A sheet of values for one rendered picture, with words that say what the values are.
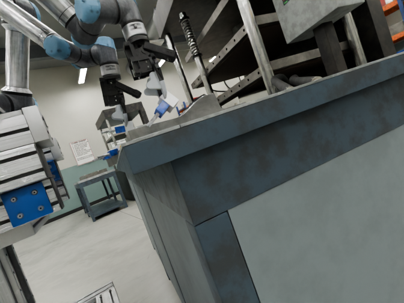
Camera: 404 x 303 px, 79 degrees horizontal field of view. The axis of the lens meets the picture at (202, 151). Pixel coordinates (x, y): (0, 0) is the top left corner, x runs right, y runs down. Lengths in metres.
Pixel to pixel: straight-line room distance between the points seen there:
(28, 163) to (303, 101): 0.62
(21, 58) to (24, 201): 0.80
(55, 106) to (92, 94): 1.16
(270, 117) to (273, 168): 0.07
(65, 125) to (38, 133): 7.74
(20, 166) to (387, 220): 0.78
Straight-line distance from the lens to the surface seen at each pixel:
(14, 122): 0.75
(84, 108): 8.64
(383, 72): 0.55
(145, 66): 0.85
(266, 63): 1.35
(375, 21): 1.95
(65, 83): 8.85
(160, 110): 0.81
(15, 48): 1.42
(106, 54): 1.12
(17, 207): 0.77
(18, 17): 1.22
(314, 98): 0.42
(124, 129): 1.10
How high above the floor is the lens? 0.77
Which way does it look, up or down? 3 degrees down
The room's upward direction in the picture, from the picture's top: 20 degrees counter-clockwise
